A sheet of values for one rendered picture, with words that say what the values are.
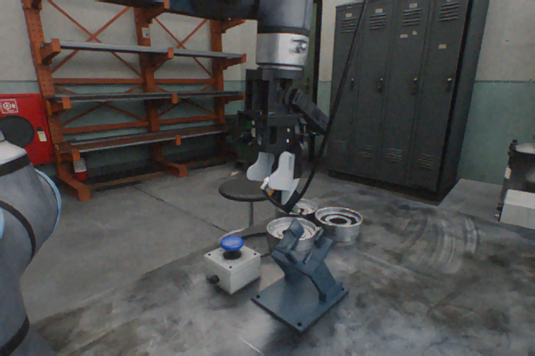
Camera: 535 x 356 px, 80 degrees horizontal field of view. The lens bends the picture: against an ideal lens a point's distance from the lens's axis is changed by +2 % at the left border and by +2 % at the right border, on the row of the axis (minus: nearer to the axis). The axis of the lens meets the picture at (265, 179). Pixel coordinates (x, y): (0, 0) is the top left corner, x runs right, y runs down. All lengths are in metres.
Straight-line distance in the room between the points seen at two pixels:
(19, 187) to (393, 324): 0.52
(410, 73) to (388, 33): 0.44
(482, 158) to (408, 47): 1.32
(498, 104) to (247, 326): 3.47
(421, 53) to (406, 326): 3.03
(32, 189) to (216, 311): 0.30
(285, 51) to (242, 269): 0.34
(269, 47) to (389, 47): 3.10
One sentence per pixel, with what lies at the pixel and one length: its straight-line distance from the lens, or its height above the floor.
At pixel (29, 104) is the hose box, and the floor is 0.90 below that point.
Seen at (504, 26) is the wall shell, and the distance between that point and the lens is 3.80.
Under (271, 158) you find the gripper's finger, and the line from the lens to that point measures 0.53.
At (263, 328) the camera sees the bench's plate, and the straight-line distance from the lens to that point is 0.50.
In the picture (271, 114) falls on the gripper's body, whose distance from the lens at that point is 0.47.
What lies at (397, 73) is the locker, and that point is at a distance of 3.48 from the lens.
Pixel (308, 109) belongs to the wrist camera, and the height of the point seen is 1.09.
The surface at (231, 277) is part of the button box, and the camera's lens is 0.54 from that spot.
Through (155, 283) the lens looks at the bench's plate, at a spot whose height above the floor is 0.80.
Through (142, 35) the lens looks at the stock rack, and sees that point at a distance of 4.37.
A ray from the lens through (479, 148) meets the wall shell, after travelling 3.82.
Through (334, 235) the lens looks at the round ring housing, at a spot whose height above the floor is 0.82.
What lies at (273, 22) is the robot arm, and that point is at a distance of 0.47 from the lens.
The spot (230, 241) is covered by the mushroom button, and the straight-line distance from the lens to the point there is 0.55.
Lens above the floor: 1.14
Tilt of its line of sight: 17 degrees down
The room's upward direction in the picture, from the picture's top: straight up
